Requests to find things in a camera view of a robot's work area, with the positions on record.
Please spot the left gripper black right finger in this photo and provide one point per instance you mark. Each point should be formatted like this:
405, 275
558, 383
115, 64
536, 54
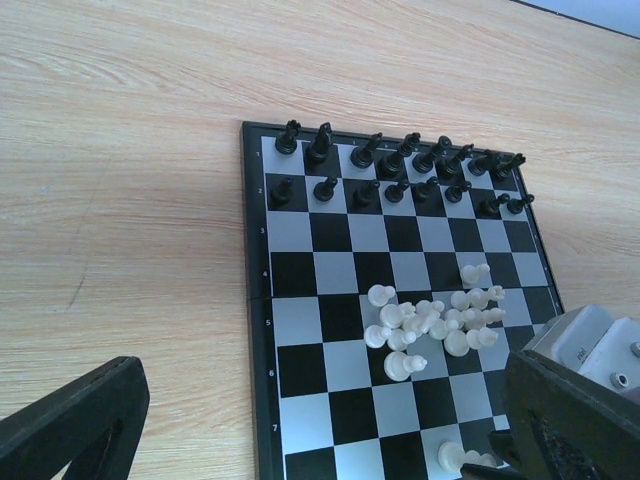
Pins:
566, 426

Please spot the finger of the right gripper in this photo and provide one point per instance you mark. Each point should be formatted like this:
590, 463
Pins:
481, 472
503, 445

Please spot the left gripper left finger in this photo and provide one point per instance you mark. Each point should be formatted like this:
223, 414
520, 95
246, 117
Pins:
90, 427

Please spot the white pawn alone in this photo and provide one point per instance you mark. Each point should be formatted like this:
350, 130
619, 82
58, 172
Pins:
452, 456

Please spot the black pawn h file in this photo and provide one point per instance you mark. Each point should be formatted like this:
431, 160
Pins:
281, 192

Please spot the black pawn g file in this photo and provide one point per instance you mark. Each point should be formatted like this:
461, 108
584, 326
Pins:
324, 190

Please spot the pile of white chess pieces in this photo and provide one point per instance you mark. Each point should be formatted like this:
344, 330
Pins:
461, 329

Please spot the folding black white chessboard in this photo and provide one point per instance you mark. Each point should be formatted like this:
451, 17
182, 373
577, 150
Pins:
324, 408

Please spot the black pawn a file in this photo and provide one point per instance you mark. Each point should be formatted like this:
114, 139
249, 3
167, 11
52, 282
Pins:
516, 205

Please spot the black pawn b file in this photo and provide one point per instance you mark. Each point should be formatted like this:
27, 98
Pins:
490, 206

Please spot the black pawn c file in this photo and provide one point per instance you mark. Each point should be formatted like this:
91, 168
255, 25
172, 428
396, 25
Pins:
454, 193

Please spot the black pawn d file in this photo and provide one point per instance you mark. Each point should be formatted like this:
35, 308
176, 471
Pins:
422, 191

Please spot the black rook at a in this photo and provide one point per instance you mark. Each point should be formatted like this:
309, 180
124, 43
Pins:
505, 166

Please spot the black pawn e file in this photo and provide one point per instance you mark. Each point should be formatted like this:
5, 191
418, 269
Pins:
394, 193

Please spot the black knight at b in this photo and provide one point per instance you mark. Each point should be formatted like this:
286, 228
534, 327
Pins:
485, 162

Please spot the black bishop at c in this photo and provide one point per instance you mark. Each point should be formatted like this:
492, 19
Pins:
450, 167

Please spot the black pawn f file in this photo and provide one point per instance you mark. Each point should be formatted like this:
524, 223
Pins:
365, 193

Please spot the black queen at d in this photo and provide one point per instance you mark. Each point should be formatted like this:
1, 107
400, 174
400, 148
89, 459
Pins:
424, 163

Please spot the black king at e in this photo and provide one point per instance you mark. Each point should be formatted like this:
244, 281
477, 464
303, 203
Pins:
392, 165

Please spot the black bishop at f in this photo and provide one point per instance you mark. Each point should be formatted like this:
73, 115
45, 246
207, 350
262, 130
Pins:
362, 156

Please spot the black rook at h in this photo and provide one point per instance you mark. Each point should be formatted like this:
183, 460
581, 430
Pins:
286, 141

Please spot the black knight at g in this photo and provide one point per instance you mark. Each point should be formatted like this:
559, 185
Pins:
317, 151

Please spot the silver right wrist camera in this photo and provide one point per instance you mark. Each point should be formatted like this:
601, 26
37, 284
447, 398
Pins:
591, 342

